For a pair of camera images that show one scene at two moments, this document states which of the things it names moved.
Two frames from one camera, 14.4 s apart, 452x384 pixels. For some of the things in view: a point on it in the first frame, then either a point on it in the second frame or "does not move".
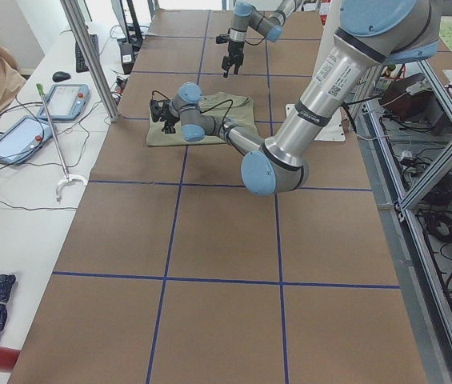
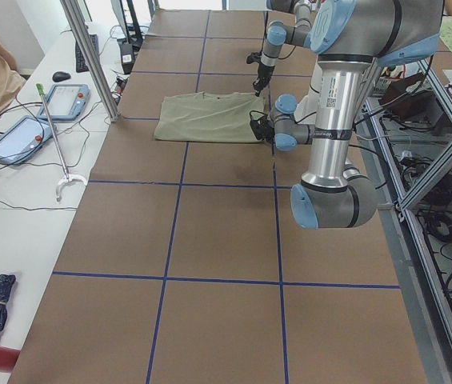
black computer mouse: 60,76 does not move
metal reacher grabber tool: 67,178 does not move
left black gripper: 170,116 → 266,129
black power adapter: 127,57 does not move
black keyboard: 80,64 does not move
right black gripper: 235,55 → 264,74
